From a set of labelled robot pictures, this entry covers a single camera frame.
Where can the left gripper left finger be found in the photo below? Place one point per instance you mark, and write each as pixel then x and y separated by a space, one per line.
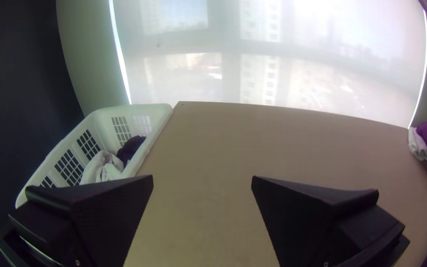
pixel 98 218

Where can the heap of clothes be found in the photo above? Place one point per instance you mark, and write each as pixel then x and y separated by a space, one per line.
pixel 104 167

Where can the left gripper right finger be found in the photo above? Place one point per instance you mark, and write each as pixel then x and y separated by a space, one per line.
pixel 302 222

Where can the white laundry basket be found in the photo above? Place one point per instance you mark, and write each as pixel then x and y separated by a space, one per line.
pixel 98 122

